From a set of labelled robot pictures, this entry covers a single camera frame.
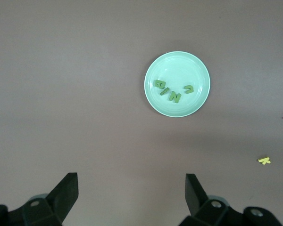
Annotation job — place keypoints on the green plate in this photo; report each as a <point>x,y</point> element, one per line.
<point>177,68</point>

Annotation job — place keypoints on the brown table cover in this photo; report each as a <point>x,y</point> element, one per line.
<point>61,94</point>

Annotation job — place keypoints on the yellow letter K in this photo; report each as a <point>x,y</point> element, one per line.
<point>264,161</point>

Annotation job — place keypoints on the green letter B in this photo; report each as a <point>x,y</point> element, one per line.
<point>159,84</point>

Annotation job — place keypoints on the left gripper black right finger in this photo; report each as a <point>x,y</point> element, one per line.
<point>198,202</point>

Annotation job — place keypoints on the green letter I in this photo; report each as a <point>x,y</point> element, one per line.
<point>164,91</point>

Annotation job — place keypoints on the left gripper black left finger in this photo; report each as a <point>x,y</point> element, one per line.
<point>61,195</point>

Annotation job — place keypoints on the green letter N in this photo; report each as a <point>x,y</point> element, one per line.
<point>174,96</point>

